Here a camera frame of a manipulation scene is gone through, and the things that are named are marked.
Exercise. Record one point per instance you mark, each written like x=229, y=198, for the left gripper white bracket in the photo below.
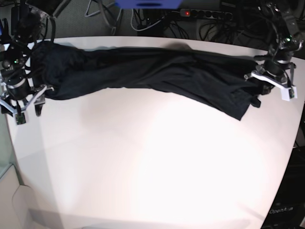
x=272, y=74

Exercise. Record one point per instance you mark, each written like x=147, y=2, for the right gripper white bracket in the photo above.
x=18, y=96

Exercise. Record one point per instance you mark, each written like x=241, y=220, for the dark navy long-sleeve shirt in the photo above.
x=210, y=78

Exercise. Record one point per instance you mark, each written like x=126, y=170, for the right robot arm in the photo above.
x=24, y=43

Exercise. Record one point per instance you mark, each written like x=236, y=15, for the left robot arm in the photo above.
x=287, y=37

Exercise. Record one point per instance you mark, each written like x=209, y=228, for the black OpenArm case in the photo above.
x=288, y=208

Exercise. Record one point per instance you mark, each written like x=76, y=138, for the blue box at top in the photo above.
x=149, y=4

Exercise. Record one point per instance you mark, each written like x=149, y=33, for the black power strip red switch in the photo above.
x=206, y=14

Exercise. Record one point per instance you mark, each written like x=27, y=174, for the black adapter box with cables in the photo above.
x=154, y=31

